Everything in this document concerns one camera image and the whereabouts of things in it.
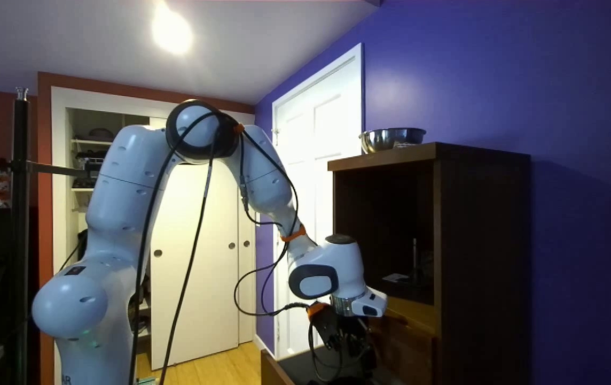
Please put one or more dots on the white panel door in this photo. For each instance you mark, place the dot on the white panel door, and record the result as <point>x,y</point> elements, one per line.
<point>320,128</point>

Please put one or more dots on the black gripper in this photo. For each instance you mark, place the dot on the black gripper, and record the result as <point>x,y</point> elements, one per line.
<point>348,343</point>

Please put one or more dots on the brown wooden cabinet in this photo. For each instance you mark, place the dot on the brown wooden cabinet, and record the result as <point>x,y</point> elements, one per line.
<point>477,269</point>

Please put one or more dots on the silver metal bowl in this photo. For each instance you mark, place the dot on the silver metal bowl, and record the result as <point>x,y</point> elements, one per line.
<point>393,136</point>

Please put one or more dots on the round ceiling light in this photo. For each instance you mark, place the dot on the round ceiling light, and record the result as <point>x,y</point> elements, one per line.
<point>171,29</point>

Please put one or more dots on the open wooden drawer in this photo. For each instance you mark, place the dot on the open wooden drawer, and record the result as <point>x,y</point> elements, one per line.
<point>298,365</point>

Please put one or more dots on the black stand pole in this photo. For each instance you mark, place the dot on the black stand pole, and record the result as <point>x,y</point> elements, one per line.
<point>20,249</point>

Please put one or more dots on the white closet shelves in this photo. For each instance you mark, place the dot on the white closet shelves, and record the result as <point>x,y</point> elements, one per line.
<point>89,156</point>

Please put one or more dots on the white closet doors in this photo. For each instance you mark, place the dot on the white closet doors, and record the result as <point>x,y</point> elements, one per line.
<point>205,299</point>

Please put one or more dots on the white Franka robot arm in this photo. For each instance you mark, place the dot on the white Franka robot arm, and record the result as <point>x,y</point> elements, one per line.
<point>126,213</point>

